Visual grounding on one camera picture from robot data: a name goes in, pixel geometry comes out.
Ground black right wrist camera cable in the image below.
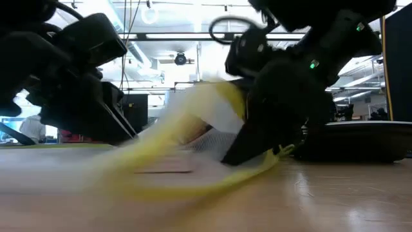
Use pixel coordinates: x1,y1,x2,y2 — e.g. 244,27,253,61
208,15,268,46

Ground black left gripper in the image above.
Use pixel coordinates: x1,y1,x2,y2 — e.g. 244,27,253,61
25,72,138,146

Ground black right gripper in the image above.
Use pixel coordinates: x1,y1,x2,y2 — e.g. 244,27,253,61
220,57,334,167

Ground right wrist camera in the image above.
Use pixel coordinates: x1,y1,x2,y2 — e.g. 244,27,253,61
224,28,270,78

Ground white mesh pouch yellow trim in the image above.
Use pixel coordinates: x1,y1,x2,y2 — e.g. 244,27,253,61
86,80,295,198

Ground black backpack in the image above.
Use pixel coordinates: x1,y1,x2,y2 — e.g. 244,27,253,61
293,121,412,164

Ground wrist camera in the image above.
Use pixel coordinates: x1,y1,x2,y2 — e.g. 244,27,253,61
101,81,126,104
224,28,270,78

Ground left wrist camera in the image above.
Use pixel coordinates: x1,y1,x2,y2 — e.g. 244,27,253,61
101,81,126,104

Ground black partition curtain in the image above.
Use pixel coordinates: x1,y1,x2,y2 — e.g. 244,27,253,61
381,2,412,122

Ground black overhead camera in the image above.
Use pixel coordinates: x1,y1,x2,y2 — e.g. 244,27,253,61
173,51,189,66

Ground black cabinet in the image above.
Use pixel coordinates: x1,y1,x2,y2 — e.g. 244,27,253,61
122,93,149,133

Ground red storage rack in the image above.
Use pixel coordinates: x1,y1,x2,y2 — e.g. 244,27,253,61
59,128,97,143

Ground person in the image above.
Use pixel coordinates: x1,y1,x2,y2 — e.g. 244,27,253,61
18,114,48,145

